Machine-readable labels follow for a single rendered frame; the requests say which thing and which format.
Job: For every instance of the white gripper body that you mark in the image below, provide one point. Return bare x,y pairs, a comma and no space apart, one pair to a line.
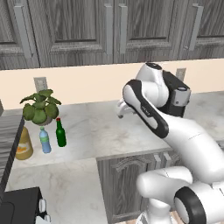
122,107

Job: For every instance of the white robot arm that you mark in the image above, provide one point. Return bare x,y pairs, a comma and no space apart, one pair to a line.
192,145

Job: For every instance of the green glass bottle red cap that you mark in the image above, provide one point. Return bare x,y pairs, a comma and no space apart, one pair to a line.
61,136

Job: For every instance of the grey wood base cupboard door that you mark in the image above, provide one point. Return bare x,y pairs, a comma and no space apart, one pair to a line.
174,161
122,186

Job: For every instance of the green potted plant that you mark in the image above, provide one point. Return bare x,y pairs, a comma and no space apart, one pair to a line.
40,108

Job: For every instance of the blue water bottle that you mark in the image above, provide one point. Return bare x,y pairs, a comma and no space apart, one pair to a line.
45,143

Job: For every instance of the yellow juice carton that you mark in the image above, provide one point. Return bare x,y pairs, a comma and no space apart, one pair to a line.
24,147

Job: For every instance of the grey striped tall cabinet side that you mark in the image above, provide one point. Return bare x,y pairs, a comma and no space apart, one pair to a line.
8,140

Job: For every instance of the white hob knob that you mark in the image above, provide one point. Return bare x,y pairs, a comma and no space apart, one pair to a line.
42,205
47,219

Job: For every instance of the black hob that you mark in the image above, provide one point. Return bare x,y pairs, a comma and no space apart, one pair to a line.
19,207

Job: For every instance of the grey wall socket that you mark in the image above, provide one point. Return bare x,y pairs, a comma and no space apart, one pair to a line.
181,74
40,84

